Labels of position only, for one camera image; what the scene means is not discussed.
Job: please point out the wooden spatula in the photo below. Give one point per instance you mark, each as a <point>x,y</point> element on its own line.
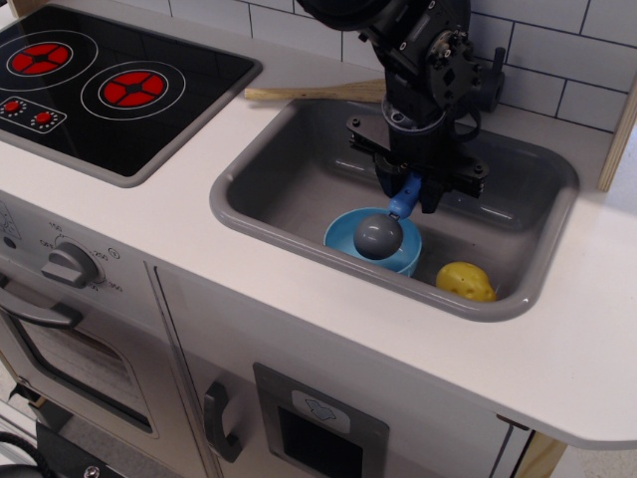
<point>372,91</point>

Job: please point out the red stove knob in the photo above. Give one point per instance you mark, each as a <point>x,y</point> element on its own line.
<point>11,107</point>
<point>43,118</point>

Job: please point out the grey oven dial knob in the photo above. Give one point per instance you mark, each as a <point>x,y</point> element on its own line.
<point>68,264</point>

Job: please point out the red left stove knob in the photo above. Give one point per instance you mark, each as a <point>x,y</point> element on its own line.
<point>11,107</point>

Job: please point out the grey plastic sink basin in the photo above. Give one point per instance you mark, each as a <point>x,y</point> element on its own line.
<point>300,173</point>

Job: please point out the black toy stovetop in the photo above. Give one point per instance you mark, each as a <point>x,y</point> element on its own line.
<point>123,99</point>

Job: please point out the white cabinet door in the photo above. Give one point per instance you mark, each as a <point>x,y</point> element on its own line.
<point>432,433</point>

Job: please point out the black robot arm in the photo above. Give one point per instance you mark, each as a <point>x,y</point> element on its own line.
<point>429,73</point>

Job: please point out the grey cabinet door handle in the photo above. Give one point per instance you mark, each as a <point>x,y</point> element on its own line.
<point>225,445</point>

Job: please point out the grey toy oven door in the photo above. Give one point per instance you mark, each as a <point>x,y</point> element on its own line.
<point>81,374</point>

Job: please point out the light blue plastic bowl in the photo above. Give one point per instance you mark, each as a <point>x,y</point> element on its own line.
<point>339,236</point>

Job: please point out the dark grey toy faucet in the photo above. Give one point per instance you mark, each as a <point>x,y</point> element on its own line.
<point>490,93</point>

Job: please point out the red right stove knob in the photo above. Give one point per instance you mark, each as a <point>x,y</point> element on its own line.
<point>43,118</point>

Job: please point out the wooden side panel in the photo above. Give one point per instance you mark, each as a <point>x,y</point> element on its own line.
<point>619,141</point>

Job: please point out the grey dispenser panel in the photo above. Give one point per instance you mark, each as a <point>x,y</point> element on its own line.
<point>316,432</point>

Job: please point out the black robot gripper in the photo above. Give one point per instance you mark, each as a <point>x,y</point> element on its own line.
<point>437,151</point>

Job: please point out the blue handled grey spoon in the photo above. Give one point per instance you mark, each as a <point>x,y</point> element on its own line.
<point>378,236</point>

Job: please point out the grey oven door handle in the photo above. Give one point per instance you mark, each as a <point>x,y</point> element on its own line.
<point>59,316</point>

